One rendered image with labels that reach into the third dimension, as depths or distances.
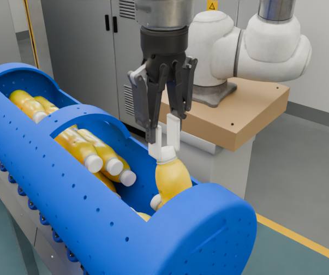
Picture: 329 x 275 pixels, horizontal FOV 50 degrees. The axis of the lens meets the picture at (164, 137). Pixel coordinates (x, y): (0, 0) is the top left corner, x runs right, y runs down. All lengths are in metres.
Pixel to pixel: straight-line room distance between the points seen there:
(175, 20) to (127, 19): 2.25
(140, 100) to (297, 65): 0.68
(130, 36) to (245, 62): 1.74
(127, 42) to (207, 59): 1.72
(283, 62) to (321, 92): 2.37
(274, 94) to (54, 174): 0.85
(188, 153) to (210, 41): 0.39
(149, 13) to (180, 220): 0.30
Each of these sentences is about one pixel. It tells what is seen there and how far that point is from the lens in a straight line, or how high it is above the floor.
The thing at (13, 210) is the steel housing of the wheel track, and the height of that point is 0.86.
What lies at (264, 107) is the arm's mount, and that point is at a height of 1.08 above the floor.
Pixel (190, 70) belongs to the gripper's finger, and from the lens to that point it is 0.62.
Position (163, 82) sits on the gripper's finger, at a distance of 0.58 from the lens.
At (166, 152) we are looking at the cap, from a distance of 0.65.
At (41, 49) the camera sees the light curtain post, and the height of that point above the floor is 1.09.
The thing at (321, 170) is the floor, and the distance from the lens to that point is 2.96.
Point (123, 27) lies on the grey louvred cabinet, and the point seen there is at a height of 0.94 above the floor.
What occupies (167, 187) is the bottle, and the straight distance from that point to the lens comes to 0.65.
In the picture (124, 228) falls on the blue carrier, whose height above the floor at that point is 1.20.
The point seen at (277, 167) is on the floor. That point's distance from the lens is 2.87.
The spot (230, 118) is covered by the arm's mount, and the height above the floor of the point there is 1.07.
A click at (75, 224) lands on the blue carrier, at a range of 0.66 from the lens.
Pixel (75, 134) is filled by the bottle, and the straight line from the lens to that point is 0.88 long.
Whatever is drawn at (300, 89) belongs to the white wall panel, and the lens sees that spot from 3.55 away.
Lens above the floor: 1.60
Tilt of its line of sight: 31 degrees down
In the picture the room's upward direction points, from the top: straight up
